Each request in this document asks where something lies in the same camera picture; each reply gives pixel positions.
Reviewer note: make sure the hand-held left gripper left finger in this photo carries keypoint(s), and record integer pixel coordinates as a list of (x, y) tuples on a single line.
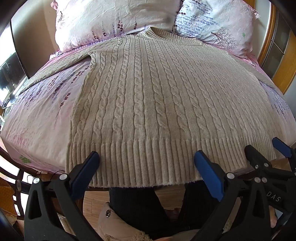
[(89, 166)]

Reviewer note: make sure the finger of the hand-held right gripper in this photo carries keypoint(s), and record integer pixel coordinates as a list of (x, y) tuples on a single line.
[(282, 147), (254, 157)]

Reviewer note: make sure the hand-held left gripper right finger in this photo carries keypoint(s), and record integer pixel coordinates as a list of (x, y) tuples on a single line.
[(207, 171)]

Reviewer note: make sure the person's right hand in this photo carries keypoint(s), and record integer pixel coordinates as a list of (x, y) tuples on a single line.
[(273, 217)]

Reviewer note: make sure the person's black pants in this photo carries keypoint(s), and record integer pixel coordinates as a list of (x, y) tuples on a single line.
[(138, 208)]

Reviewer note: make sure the pink floral bed sheet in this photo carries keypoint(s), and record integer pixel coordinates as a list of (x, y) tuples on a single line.
[(41, 120)]

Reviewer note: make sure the dark wooden chair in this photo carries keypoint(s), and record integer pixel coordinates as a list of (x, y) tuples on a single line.
[(11, 166)]

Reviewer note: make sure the orange patterned cloth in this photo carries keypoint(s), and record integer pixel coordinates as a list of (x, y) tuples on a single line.
[(7, 197)]

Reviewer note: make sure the window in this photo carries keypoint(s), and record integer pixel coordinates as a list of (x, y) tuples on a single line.
[(9, 67)]

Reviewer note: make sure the white pillow with tree print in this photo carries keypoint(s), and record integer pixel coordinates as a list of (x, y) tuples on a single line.
[(215, 23)]

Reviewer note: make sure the white pillow with lavender print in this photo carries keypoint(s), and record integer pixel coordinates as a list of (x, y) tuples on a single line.
[(104, 20)]

